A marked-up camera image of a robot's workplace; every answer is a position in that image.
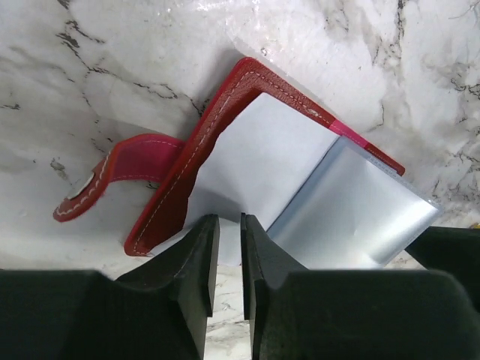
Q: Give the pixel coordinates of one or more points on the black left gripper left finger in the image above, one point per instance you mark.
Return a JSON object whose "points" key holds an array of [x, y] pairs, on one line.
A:
{"points": [[156, 311]]}

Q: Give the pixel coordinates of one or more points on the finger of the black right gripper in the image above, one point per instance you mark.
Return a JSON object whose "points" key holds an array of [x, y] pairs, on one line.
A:
{"points": [[454, 250]]}

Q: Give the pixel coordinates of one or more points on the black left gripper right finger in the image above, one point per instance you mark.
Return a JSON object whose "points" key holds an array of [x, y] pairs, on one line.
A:
{"points": [[297, 313]]}

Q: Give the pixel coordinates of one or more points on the red leather card holder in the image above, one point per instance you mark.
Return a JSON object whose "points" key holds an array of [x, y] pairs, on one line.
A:
{"points": [[324, 194]]}

